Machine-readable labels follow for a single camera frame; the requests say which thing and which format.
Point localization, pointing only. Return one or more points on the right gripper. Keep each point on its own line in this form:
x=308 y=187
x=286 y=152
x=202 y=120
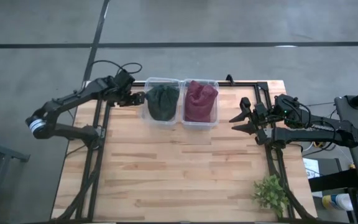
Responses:
x=263 y=115

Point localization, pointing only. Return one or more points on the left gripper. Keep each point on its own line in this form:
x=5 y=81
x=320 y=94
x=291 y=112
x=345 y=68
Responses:
x=121 y=97

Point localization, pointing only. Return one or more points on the dark green baseball cap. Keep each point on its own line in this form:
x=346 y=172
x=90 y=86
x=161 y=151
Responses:
x=162 y=102

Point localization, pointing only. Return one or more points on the red baseball cap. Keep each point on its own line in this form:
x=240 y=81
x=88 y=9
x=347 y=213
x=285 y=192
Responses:
x=200 y=102

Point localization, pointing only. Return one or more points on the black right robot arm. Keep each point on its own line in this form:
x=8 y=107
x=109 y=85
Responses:
x=306 y=133

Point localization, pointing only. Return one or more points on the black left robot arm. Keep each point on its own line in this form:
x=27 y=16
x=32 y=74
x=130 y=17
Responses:
x=61 y=104

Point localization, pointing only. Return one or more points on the clear plastic bin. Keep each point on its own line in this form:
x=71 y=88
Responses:
x=199 y=126
x=162 y=123

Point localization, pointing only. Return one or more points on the small green plant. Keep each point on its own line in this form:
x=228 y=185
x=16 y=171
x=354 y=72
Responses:
x=270 y=194

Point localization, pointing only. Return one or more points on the yellow connector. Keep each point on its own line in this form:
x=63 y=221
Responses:
x=318 y=144

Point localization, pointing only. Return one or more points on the white paper sheet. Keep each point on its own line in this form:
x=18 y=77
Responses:
x=311 y=165

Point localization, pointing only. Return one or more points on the white and blue bottle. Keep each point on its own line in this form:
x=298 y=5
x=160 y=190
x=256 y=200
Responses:
x=337 y=201

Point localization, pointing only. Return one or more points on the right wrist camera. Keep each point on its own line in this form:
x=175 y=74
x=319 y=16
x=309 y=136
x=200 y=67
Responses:
x=245 y=105

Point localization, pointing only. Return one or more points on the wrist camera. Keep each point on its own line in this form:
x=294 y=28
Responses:
x=245 y=105
x=124 y=80

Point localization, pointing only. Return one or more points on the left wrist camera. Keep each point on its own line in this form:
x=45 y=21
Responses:
x=124 y=80

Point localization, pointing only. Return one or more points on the black table frame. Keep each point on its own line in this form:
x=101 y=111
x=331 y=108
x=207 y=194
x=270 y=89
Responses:
x=262 y=86

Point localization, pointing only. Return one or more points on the black frame clamp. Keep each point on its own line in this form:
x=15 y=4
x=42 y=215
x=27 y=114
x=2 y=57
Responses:
x=229 y=79

